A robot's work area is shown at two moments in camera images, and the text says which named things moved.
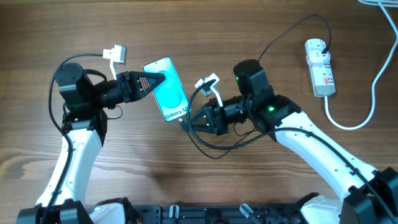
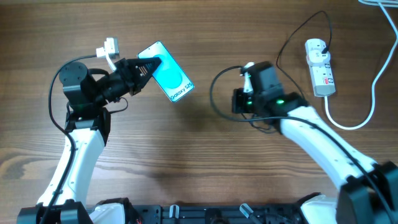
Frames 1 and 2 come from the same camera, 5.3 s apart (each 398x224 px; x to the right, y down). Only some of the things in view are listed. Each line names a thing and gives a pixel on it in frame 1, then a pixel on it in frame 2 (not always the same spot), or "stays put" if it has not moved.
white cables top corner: x=381 y=3 stays put
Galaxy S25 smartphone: x=169 y=95 → x=168 y=75
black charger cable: x=189 y=134 → x=282 y=46
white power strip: x=321 y=73 stays put
